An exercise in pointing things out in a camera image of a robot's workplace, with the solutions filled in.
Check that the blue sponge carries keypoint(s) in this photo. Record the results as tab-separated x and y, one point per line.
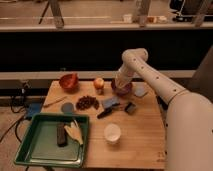
110	102

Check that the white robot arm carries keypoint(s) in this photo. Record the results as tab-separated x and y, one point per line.
189	131

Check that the purple bowl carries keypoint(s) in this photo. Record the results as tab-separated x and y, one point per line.
122	91

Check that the orange bowl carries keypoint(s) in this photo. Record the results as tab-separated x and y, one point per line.
69	81

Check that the red yellow apple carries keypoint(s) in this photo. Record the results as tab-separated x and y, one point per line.
98	83

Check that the light blue cloth square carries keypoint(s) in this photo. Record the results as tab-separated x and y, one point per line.
140	91

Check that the grey round lid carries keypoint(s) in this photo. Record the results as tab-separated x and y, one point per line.
67	108

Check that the wooden stick utensil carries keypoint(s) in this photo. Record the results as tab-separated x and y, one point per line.
54	102

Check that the wooden board table top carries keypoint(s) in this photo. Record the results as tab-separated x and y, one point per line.
141	145

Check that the yellow corn toy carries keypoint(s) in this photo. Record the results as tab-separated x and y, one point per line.
74	131

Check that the dark brown bar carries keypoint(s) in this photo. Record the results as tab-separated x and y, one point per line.
61	135

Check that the blue box on floor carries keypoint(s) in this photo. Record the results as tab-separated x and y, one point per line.
33	109

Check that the green plastic tray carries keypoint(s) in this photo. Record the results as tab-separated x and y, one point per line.
39	144

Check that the black handled knife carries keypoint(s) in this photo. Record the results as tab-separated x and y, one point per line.
111	109

